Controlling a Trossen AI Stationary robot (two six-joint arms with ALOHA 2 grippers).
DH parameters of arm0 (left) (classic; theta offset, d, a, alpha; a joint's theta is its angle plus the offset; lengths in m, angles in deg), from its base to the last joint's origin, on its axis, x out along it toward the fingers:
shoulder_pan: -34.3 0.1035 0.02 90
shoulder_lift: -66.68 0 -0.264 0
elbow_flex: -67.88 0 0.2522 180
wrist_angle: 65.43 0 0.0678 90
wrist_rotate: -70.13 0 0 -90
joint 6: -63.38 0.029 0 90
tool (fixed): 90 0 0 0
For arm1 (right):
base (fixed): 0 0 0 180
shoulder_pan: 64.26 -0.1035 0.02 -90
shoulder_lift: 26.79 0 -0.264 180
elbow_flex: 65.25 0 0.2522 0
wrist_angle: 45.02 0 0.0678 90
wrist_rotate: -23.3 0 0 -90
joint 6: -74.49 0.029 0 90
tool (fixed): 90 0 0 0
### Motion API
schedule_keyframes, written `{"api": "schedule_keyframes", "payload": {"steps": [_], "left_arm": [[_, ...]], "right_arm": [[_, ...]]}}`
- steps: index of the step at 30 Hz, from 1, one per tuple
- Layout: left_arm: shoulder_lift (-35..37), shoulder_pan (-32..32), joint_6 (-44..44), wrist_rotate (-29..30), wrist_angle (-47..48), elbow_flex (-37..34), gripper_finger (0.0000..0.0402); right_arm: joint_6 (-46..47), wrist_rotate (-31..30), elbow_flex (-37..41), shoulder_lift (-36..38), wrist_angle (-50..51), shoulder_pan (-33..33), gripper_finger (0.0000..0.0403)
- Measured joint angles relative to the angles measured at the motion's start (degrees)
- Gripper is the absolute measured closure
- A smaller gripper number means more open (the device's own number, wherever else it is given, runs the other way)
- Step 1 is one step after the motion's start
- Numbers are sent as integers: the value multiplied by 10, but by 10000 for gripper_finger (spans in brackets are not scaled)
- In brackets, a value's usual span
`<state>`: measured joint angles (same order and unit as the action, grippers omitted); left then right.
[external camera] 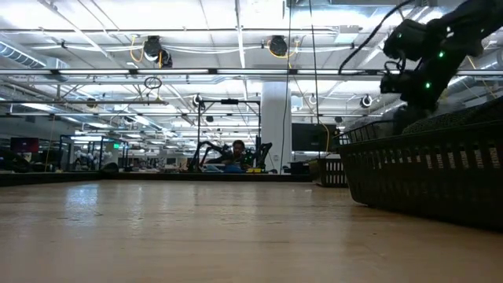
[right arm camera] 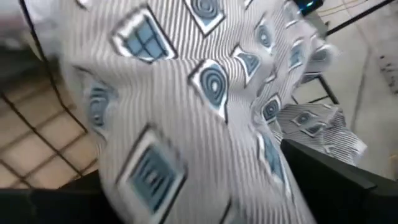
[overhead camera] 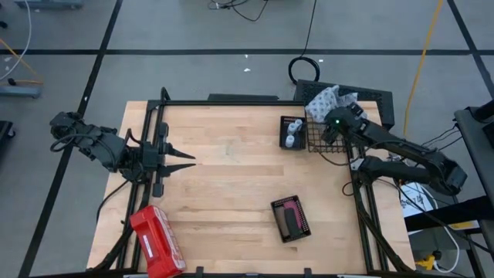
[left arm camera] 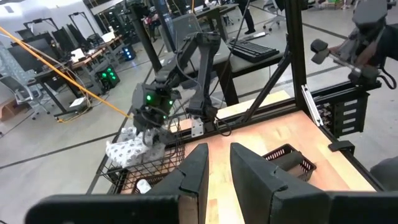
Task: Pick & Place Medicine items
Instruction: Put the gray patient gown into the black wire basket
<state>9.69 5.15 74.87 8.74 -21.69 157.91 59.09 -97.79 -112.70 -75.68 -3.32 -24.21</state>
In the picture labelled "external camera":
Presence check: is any large black plastic basket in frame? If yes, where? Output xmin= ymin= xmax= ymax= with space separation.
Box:
xmin=333 ymin=121 xmax=503 ymax=231

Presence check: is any small black plastic basket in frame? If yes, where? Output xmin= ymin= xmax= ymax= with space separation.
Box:
xmin=316 ymin=156 xmax=350 ymax=189

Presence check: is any black screen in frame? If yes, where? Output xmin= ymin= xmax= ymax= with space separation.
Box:
xmin=291 ymin=123 xmax=338 ymax=153

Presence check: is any small black box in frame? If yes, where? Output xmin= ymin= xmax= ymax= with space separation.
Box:
xmin=289 ymin=160 xmax=311 ymax=176

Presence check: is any white building column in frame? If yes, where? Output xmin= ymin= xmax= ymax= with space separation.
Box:
xmin=261 ymin=81 xmax=292 ymax=174

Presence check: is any person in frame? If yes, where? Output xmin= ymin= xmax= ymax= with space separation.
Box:
xmin=206 ymin=140 xmax=256 ymax=174

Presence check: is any long ceiling light strip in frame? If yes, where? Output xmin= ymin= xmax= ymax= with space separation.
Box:
xmin=0 ymin=67 xmax=503 ymax=77

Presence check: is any red lit monitor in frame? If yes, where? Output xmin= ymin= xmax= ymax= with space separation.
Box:
xmin=10 ymin=136 xmax=40 ymax=153

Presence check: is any black wire basket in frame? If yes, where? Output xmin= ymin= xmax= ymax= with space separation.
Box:
xmin=333 ymin=119 xmax=398 ymax=147

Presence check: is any yellow cable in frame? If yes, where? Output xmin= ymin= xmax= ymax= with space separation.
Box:
xmin=292 ymin=76 xmax=332 ymax=154

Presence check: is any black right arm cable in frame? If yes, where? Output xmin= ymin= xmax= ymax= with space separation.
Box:
xmin=338 ymin=0 xmax=413 ymax=75

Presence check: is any black background gantry frame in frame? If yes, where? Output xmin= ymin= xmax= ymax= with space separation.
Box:
xmin=196 ymin=97 xmax=263 ymax=158

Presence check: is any black aluminium table frame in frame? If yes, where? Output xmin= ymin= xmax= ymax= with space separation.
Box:
xmin=0 ymin=171 xmax=315 ymax=186

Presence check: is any silver air duct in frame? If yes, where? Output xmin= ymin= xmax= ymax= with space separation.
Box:
xmin=0 ymin=41 xmax=48 ymax=68

